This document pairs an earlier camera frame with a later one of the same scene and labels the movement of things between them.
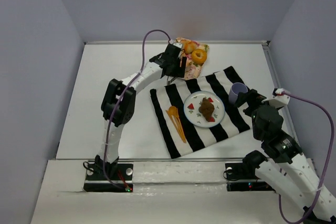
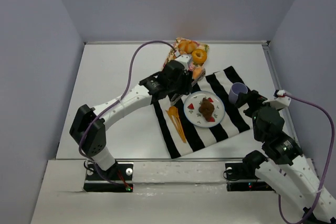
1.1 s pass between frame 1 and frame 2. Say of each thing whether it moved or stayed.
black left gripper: moved
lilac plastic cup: stayed
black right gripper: stayed
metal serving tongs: moved
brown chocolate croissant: stayed
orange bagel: stayed
